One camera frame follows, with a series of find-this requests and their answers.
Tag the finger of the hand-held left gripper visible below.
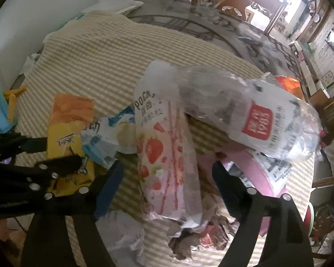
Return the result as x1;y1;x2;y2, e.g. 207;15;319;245
0;132;49;159
14;154;85;201

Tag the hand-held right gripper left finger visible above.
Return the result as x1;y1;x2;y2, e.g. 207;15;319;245
22;160;126;267

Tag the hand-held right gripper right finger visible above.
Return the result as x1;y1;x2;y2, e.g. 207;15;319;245
212;161;314;267

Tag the yellow orange snack packet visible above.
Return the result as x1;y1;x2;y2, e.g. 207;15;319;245
46;93;96;198

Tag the printed paper wrapper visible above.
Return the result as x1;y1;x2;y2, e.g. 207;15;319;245
167;192;241;260

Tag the pink strawberry snack packet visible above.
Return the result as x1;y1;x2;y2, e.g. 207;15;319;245
134;61;204;229

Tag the clear plastic bottle red label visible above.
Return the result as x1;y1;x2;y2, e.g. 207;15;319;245
171;65;323;163

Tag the light blue plastic item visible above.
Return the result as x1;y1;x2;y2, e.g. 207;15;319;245
0;87;17;134

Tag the white plastic wrapper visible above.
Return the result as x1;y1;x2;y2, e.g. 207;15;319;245
96;211;145;256

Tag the yellow plastic clip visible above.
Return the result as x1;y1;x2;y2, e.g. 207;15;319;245
4;87;27;123

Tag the printed white paper sheet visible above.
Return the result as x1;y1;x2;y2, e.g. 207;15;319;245
253;149;294;192

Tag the blue white snack wrapper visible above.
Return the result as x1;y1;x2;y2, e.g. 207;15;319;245
107;107;138;155

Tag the white plastic bag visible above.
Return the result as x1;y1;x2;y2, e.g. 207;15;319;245
22;54;41;75

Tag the white television cabinet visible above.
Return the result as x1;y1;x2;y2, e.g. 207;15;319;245
291;42;332;98

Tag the small standing picture frame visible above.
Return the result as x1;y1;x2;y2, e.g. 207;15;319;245
323;71;334;88

